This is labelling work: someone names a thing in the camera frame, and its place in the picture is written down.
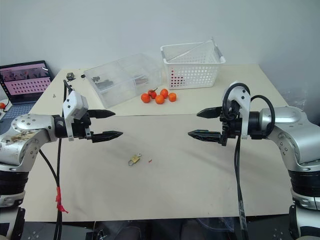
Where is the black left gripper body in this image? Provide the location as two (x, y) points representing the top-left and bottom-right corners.
(71, 111), (92, 141)

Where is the brass padlock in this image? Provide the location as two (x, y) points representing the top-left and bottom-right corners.
(127, 154), (140, 167)

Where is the clear plastic compartment box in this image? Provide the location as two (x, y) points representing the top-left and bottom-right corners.
(83, 52), (164, 109)

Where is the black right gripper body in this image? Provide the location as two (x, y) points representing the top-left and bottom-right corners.
(219, 99), (243, 147)

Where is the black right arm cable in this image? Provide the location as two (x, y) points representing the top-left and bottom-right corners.
(222, 82), (277, 240)

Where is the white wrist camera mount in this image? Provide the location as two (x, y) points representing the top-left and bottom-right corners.
(61, 90), (89, 142)
(228, 81), (252, 140)

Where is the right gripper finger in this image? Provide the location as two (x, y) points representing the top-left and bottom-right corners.
(196, 106), (224, 120)
(187, 128), (223, 145)

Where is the white perforated plastic basket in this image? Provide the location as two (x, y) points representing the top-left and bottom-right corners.
(160, 36), (227, 91)

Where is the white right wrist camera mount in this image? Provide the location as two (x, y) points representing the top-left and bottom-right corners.
(228, 81), (252, 140)

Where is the open laptop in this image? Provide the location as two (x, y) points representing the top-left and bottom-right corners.
(0, 59), (54, 136)

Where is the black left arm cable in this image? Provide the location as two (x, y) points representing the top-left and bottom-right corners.
(38, 79), (74, 240)

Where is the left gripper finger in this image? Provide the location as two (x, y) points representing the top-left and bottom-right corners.
(90, 130), (124, 144)
(87, 109), (117, 120)

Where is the red tape on cable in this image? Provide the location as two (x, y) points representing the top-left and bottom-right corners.
(54, 186), (69, 214)

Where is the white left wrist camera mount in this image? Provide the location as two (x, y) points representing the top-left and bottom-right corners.
(61, 90), (89, 142)

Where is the orange tomato with stem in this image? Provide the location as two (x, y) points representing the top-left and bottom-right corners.
(147, 87), (159, 100)

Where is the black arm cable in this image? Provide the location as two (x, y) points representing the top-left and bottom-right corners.
(222, 82), (277, 240)
(38, 79), (74, 240)

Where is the beige table mat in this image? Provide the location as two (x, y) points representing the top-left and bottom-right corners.
(20, 113), (299, 224)

